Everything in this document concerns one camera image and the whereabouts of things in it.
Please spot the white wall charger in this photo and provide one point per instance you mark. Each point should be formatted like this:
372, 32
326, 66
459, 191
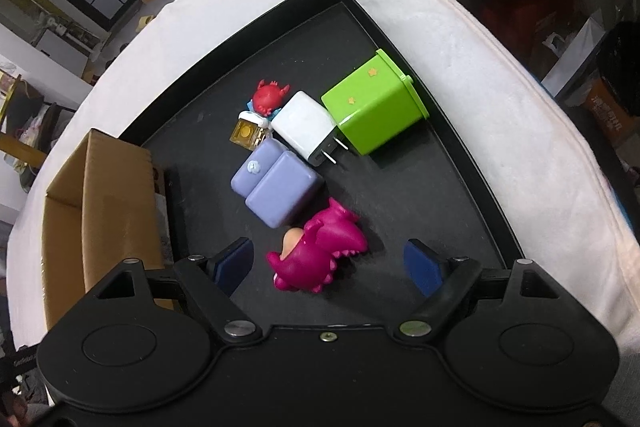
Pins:
302, 124

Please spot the red crab toy yellow cube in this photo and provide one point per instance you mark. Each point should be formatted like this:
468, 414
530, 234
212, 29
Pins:
267, 99

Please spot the magenta dinosaur figurine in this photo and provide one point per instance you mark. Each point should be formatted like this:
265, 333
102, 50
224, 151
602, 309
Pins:
325, 242

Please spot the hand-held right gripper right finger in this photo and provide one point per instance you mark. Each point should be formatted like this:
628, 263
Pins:
422, 268

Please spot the purple toy sofa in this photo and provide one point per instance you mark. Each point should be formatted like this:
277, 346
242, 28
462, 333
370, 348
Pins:
277, 189

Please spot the cardboard box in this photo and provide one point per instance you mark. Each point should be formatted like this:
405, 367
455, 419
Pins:
107, 202

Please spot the green plastic box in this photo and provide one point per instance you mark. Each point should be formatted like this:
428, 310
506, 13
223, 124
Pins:
372, 107

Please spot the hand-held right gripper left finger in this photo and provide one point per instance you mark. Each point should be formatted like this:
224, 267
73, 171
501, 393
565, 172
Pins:
232, 264

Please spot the white blanket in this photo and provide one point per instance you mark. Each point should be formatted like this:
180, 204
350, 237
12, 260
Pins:
525, 147

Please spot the black tray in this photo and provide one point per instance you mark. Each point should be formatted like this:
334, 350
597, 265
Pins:
400, 207

